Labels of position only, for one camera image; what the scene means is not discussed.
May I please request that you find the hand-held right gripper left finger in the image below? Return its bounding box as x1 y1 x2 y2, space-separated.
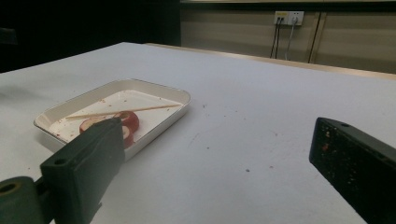
39 117 126 224

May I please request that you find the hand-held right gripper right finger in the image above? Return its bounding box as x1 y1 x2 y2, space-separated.
308 117 396 224

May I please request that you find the red fruit piece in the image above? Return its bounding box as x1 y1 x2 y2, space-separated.
114 110 140 133
120 125 135 149
78 117 108 134

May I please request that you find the white rectangular tray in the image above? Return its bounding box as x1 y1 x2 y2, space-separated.
33 78 192 161

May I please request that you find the thin wooden skewer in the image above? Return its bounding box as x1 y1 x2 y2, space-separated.
64 104 182 121

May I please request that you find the white power cable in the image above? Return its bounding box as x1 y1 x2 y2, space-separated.
284 20 297 61

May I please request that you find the black power cable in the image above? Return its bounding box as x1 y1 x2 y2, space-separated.
274 18 284 60
269 18 280 59

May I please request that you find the white wall power socket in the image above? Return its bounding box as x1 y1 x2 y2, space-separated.
274 10 305 27

